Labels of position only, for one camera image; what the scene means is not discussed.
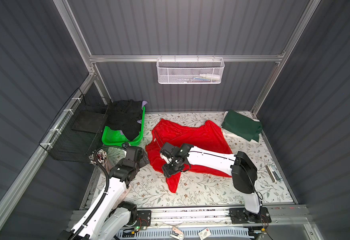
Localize red t shirt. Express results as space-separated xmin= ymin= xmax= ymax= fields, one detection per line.
xmin=145 ymin=118 xmax=233 ymax=194

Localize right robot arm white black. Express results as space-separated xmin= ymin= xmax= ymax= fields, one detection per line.
xmin=160 ymin=143 xmax=272 ymax=225

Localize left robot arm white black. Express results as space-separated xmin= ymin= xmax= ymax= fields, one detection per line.
xmin=58 ymin=143 xmax=150 ymax=240

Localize green plastic basket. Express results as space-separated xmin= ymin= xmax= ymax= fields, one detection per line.
xmin=102 ymin=107 xmax=146 ymax=147

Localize floral table cloth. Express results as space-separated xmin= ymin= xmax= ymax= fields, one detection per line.
xmin=125 ymin=112 xmax=294 ymax=208

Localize cup of pens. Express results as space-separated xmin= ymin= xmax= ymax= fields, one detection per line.
xmin=95 ymin=150 xmax=113 ymax=174

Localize black t shirt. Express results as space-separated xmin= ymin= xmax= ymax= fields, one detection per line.
xmin=106 ymin=100 xmax=146 ymax=141

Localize purple garment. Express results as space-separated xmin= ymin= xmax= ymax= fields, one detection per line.
xmin=138 ymin=101 xmax=148 ymax=124

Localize folded dark green t shirt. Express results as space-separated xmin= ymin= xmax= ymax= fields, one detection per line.
xmin=221 ymin=110 xmax=262 ymax=142

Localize white tag card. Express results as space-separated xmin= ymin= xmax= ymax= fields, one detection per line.
xmin=170 ymin=227 xmax=184 ymax=240

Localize white label card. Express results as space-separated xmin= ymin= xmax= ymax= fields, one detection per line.
xmin=198 ymin=228 xmax=211 ymax=240

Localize white bottle in basket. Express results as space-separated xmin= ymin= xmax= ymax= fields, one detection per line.
xmin=199 ymin=74 xmax=221 ymax=82

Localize metal tools on table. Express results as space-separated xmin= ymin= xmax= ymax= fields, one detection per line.
xmin=265 ymin=165 xmax=282 ymax=183

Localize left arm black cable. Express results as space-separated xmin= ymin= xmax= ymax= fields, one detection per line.
xmin=69 ymin=145 xmax=128 ymax=240

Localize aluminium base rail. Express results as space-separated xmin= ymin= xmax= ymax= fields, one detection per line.
xmin=66 ymin=205 xmax=316 ymax=240

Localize black wire mesh basket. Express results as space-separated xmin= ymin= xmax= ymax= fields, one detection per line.
xmin=39 ymin=89 xmax=112 ymax=163

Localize white wire wall basket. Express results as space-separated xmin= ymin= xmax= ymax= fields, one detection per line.
xmin=156 ymin=58 xmax=225 ymax=85

